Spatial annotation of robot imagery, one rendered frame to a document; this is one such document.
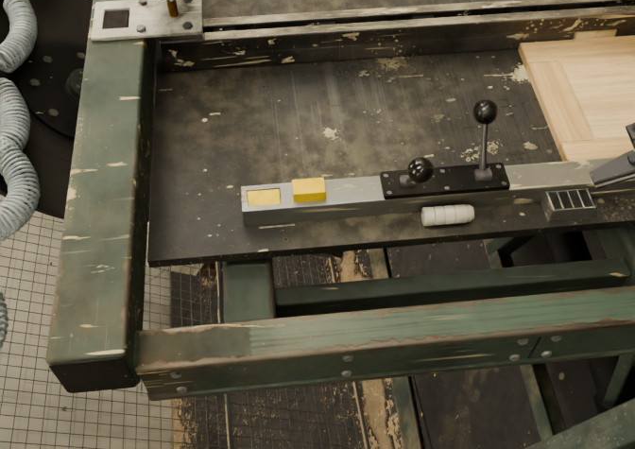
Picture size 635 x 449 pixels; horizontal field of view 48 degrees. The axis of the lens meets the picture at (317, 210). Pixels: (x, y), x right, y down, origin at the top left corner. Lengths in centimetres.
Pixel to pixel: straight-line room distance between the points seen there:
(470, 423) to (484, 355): 209
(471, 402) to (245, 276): 213
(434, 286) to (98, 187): 53
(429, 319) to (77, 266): 48
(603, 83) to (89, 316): 97
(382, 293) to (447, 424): 216
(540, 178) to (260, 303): 48
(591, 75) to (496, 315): 57
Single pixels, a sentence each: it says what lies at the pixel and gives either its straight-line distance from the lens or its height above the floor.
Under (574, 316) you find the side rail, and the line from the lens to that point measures 104.
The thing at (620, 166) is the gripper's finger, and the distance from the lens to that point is 98.
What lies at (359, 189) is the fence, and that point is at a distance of 111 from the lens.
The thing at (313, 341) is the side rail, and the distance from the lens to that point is 96.
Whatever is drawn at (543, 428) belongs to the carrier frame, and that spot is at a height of 18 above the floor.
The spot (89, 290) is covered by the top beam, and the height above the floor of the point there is 192.
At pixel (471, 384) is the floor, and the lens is 315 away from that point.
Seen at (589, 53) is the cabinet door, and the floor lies 114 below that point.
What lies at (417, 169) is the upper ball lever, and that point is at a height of 156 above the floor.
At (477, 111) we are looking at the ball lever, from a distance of 110.
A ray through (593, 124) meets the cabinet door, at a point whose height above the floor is 118.
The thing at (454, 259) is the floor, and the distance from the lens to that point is 334.
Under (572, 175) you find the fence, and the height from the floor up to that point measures 126.
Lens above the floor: 213
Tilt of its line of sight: 28 degrees down
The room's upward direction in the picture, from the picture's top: 75 degrees counter-clockwise
